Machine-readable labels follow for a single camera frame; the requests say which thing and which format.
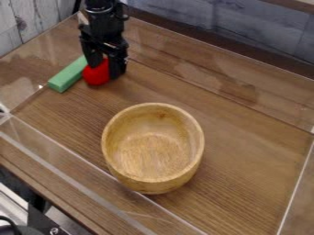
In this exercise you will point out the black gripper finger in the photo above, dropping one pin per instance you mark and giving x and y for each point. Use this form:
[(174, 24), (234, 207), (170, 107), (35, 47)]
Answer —
[(91, 52), (118, 62)]

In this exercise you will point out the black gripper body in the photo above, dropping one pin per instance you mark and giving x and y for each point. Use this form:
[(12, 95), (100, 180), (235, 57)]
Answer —
[(102, 33)]

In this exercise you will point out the red plush fruit green stem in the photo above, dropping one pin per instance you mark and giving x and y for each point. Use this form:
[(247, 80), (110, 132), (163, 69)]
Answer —
[(98, 75)]

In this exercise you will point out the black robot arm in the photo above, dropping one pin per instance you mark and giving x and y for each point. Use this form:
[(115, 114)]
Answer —
[(104, 3)]

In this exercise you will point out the green rectangular block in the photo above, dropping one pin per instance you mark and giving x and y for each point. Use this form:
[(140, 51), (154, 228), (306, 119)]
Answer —
[(68, 76)]

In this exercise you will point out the wooden bowl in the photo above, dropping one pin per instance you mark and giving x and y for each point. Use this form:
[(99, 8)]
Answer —
[(152, 144)]

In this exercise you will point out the clear acrylic enclosure walls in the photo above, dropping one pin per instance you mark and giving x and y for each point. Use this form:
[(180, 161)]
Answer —
[(253, 188)]

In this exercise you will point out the black bracket with cable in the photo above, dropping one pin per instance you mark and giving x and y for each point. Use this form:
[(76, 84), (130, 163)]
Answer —
[(27, 221)]

